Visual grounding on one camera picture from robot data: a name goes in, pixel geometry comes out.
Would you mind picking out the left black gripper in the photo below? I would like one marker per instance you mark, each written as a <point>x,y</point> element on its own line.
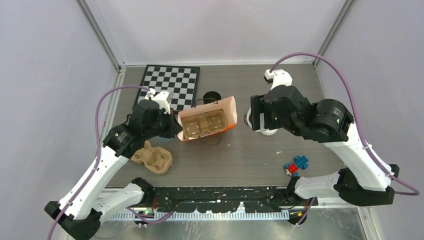
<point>174,127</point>

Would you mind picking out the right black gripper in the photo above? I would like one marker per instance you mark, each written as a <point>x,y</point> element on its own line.
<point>257,106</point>

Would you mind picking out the white cup lid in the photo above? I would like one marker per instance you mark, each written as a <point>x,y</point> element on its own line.
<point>268,132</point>

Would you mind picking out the orange paper bag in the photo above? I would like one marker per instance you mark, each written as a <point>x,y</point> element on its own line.
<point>228,105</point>

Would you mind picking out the black paper cup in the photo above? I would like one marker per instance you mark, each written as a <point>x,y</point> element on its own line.
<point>211,96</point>

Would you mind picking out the white sip lid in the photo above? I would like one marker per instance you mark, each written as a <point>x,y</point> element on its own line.
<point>247,118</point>

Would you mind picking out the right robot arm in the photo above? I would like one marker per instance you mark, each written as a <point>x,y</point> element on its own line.
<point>365,181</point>

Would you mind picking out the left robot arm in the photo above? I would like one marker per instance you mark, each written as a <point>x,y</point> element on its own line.
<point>81,213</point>

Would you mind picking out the tan cardboard cup carrier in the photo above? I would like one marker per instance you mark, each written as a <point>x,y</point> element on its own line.
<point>156,159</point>

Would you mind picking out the black white chessboard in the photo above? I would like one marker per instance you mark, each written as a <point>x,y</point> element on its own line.
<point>181,81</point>

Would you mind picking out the red blue toy blocks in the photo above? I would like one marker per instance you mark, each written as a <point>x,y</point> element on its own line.
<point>299,163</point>

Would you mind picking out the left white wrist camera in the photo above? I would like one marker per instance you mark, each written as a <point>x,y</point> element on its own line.
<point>163,98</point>

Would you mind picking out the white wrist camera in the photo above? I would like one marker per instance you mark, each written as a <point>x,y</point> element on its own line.
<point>277,78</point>
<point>163,98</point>

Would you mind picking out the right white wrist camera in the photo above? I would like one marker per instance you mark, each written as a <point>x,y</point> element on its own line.
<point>277,78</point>

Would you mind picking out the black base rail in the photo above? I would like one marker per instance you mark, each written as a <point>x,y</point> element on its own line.
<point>227,199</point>

